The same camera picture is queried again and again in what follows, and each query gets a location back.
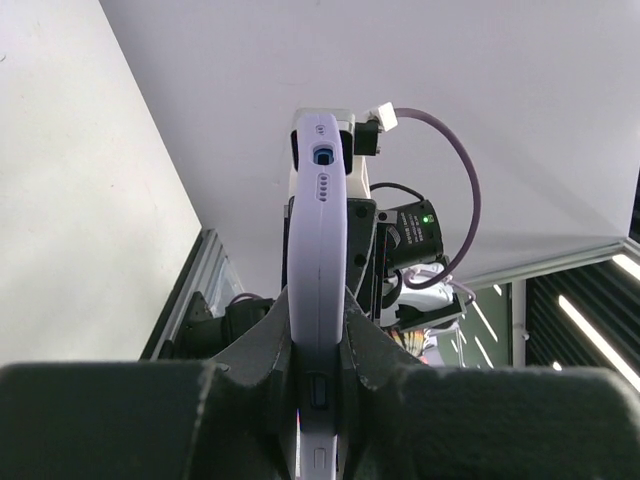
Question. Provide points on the right aluminium frame post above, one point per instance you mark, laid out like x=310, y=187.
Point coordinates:
x=568, y=261

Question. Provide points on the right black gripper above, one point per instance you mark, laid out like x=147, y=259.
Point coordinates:
x=333, y=249

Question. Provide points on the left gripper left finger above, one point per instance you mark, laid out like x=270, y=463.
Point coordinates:
x=230, y=417

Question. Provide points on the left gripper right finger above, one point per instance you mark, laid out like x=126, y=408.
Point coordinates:
x=409, y=420

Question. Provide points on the purple phone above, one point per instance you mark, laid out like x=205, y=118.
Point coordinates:
x=320, y=173

